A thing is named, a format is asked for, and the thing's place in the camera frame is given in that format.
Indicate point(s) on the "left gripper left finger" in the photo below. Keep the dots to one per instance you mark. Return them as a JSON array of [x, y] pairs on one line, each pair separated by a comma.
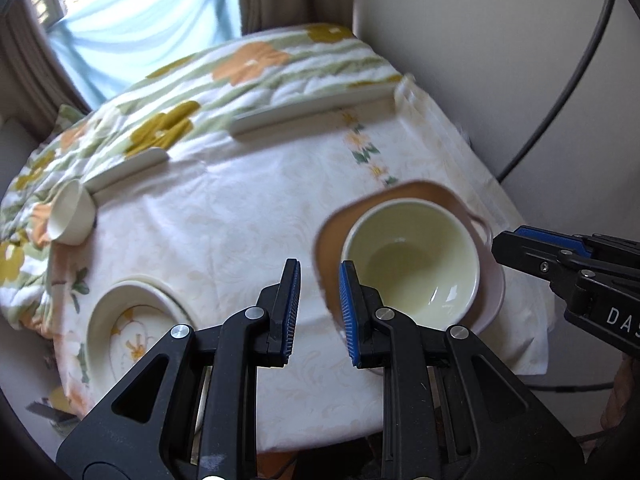
[[187, 409]]

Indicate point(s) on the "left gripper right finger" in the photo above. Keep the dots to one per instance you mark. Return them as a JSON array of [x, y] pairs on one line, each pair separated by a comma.
[[451, 408]]

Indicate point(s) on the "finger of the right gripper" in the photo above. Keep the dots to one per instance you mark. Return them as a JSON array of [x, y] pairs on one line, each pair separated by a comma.
[[575, 243], [540, 260]]

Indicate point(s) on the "duck pattern cream plate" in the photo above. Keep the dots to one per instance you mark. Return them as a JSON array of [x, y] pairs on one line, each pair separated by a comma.
[[124, 324]]

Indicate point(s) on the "cream bowl with duck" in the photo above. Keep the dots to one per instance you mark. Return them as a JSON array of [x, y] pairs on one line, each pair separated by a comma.
[[419, 257]]

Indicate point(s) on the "pink eared plate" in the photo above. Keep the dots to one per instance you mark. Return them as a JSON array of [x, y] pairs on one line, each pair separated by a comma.
[[332, 235]]

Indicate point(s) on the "person's right hand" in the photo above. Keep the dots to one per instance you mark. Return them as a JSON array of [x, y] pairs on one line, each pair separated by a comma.
[[625, 386]]

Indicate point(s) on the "yellow cushion stool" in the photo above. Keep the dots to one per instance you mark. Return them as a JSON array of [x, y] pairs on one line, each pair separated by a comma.
[[54, 407]]

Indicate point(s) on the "cream floral tablecloth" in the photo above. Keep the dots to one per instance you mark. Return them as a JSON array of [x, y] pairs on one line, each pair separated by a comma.
[[216, 223]]

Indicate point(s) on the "small white ribbed bowl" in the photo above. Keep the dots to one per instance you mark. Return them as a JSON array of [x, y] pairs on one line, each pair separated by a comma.
[[72, 216]]

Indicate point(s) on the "floral green striped quilt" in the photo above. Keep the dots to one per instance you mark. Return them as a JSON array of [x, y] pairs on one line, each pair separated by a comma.
[[187, 99]]

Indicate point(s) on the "brown drape left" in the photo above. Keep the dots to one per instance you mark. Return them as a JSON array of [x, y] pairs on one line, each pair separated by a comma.
[[34, 83]]

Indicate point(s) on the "light blue sheer curtain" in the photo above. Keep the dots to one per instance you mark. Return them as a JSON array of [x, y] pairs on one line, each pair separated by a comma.
[[106, 46]]

